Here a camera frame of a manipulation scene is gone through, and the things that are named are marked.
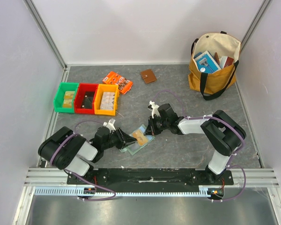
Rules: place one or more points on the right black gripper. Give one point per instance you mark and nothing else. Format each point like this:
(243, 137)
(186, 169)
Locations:
(153, 124)

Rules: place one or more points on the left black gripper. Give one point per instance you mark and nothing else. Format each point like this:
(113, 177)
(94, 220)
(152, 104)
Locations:
(123, 138)

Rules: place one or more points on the green card holder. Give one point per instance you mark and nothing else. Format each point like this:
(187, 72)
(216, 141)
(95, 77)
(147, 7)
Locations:
(134, 148)

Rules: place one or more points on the orange credit card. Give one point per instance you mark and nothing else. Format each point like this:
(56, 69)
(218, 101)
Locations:
(140, 137)

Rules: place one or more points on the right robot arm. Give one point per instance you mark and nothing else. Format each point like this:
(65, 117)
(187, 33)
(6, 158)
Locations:
(225, 135)

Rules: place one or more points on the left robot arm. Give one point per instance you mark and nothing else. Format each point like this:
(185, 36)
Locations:
(74, 153)

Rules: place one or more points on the gold cards in green bin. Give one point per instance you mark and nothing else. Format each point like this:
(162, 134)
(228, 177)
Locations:
(68, 99)

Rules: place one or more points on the white boxes in yellow bin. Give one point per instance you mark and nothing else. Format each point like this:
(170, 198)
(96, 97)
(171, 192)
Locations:
(107, 101)

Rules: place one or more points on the yellow plastic bin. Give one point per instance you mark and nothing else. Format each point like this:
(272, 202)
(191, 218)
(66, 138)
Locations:
(101, 89)

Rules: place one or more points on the black item in red bin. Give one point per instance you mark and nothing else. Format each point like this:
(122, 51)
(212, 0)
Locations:
(87, 102)

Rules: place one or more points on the orange snack package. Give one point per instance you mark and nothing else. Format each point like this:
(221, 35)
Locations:
(123, 84)

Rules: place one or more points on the brown leather wallet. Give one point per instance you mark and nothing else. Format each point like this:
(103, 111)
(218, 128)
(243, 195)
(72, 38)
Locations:
(148, 76)

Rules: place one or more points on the red plastic bin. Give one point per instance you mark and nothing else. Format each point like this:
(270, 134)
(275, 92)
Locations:
(84, 87)

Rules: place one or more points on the green plastic bin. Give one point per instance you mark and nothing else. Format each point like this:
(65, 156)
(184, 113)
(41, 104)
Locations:
(59, 97)

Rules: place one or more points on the yellow canvas tote bag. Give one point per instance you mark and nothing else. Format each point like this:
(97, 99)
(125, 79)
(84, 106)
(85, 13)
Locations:
(211, 86)

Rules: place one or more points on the blue razor box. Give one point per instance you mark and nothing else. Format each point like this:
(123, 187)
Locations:
(206, 63)

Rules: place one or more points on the red white box in bag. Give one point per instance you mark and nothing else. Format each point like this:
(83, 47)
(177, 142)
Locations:
(225, 61)

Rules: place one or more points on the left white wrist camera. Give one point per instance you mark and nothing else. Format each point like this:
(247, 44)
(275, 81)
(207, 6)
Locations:
(110, 125)

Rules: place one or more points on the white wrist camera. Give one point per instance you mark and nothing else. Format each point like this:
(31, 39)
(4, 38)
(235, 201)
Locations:
(153, 107)
(110, 125)

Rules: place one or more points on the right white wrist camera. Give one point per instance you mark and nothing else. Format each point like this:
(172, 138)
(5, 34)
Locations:
(153, 107)

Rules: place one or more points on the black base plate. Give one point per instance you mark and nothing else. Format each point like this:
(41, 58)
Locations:
(154, 180)

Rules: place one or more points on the aluminium cable duct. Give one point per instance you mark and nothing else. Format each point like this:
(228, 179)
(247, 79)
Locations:
(85, 192)

